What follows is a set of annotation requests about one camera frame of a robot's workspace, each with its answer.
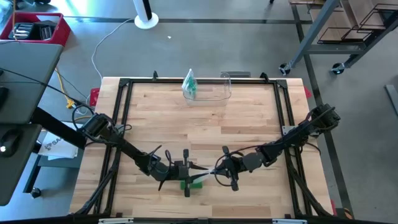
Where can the white printed paper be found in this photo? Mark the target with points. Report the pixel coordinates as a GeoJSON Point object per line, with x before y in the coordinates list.
{"type": "Point", "coordinates": [59, 146]}

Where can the gray metal rolling cart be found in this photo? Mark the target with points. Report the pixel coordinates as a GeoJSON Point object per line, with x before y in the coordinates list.
{"type": "Point", "coordinates": [314, 28]}

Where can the gray desk top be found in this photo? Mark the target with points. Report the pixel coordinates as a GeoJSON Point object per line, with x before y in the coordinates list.
{"type": "Point", "coordinates": [12, 180]}
{"type": "Point", "coordinates": [28, 77]}

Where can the red plastic crate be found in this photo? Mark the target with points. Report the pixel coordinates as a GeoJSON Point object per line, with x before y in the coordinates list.
{"type": "Point", "coordinates": [62, 34]}

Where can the small red box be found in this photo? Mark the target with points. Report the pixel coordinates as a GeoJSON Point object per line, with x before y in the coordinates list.
{"type": "Point", "coordinates": [94, 97]}

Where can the black appliance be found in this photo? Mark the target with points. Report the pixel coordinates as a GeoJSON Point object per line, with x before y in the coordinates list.
{"type": "Point", "coordinates": [45, 31]}

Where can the silver metal appliance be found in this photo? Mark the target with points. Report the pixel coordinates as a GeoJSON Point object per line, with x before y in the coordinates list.
{"type": "Point", "coordinates": [21, 31]}

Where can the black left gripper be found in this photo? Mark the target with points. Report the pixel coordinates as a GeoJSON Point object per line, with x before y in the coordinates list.
{"type": "Point", "coordinates": [174, 171]}

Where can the black computer mouse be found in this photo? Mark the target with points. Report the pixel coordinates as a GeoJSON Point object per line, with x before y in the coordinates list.
{"type": "Point", "coordinates": [11, 141]}

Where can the green elastic bandage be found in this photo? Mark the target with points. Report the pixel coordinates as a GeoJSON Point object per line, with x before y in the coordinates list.
{"type": "Point", "coordinates": [196, 185]}

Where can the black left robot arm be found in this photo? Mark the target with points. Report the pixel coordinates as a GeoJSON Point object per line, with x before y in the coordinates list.
{"type": "Point", "coordinates": [124, 146]}

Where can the black aluminium table frame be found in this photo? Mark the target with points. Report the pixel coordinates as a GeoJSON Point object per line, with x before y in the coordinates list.
{"type": "Point", "coordinates": [174, 81]}

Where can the clear acrylic tray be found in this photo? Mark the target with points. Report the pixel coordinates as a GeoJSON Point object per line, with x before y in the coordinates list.
{"type": "Point", "coordinates": [214, 93]}

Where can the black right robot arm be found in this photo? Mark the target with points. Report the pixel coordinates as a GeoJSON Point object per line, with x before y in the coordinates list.
{"type": "Point", "coordinates": [298, 133]}

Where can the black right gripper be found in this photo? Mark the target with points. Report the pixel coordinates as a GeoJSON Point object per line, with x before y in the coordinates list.
{"type": "Point", "coordinates": [239, 165]}

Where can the white pedestal stand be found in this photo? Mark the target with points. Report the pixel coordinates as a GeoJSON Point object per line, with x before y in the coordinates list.
{"type": "Point", "coordinates": [146, 21]}

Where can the black desk support bar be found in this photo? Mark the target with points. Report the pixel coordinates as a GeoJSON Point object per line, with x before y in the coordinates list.
{"type": "Point", "coordinates": [59, 127]}

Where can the white frame bracket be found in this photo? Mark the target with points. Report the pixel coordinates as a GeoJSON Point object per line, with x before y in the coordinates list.
{"type": "Point", "coordinates": [115, 221]}
{"type": "Point", "coordinates": [289, 221]}

